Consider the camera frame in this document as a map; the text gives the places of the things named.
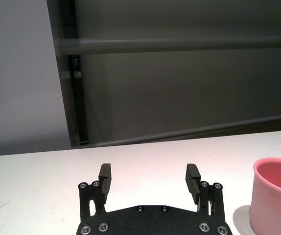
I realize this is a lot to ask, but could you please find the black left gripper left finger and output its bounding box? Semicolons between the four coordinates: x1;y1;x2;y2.
78;163;113;222

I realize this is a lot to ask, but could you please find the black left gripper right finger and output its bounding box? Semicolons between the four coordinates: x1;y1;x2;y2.
185;163;226;220

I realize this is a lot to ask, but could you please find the pink plastic cup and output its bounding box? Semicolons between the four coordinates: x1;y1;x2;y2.
249;158;281;235

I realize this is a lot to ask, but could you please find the thin grey horizontal rail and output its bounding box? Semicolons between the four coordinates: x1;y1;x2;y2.
80;113;281;147

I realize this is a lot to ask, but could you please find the dark vertical frame post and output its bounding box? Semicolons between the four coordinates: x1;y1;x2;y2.
46;0;90;147

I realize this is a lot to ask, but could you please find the thick grey horizontal rail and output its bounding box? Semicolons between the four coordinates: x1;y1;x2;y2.
58;36;281;55

